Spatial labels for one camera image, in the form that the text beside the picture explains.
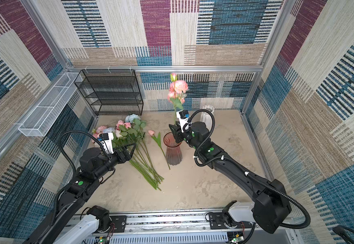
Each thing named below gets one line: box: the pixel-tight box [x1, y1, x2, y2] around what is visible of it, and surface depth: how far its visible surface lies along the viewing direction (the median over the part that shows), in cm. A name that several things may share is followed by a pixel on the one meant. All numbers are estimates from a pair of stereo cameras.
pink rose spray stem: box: [167, 73, 189, 125], surface depth 62 cm
